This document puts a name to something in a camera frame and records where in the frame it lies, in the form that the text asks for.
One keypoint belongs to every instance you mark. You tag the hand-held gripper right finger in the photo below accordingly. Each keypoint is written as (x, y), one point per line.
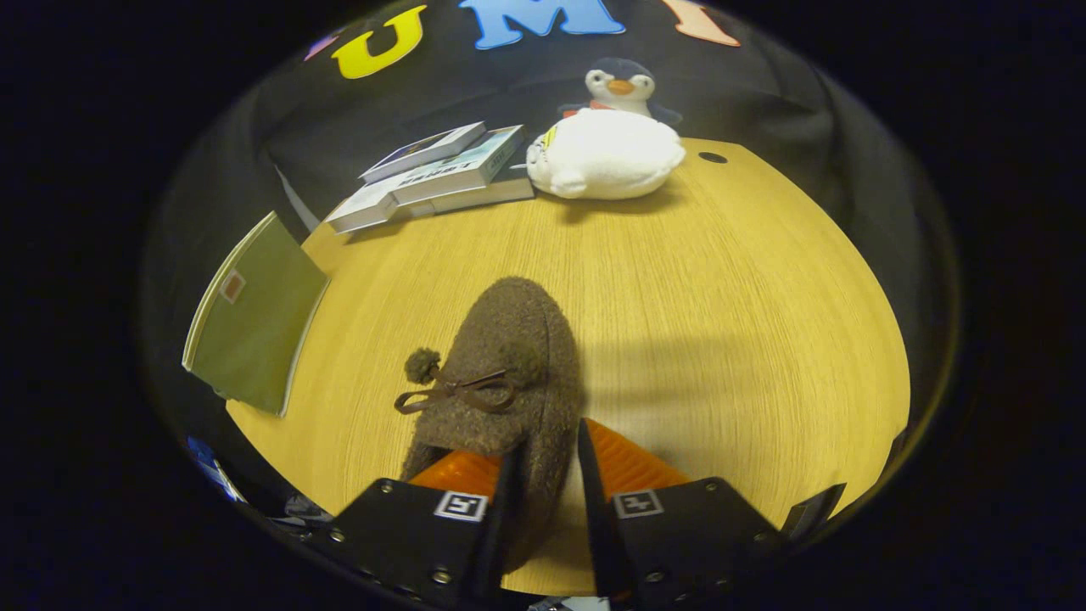
(598, 518)

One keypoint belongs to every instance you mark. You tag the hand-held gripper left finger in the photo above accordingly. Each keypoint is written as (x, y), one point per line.
(502, 518)

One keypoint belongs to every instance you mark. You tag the brown fuzzy shoe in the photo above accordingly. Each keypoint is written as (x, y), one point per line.
(517, 339)

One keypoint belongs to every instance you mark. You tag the green fabric storage box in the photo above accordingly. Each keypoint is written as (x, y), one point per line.
(254, 331)

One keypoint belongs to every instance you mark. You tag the white paperback book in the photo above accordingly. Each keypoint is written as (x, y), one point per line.
(361, 212)

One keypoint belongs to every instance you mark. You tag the book with teal cover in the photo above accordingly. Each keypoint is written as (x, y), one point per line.
(462, 170)

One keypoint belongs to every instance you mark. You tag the white seal plush toy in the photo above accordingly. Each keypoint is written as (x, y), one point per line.
(602, 157)

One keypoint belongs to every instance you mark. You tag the grey penguin plush toy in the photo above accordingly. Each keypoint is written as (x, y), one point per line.
(624, 85)

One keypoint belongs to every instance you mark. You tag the black backdrop cloth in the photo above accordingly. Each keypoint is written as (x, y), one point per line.
(747, 93)

